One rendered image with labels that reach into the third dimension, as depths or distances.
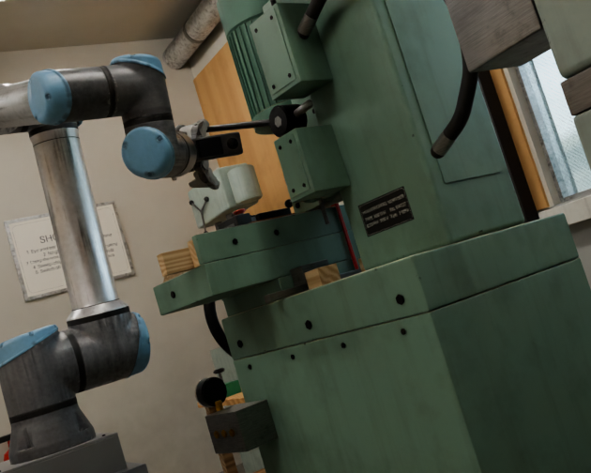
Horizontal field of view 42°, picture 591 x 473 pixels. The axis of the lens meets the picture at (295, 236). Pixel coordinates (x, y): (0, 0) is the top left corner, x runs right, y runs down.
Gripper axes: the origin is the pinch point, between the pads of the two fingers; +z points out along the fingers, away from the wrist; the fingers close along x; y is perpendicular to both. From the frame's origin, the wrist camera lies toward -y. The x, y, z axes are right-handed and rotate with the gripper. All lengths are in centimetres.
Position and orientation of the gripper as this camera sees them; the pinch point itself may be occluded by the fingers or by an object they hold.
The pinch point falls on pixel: (214, 154)
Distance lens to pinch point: 171.3
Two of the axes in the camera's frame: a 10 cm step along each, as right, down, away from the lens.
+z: 1.8, -0.9, 9.8
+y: -9.7, 1.6, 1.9
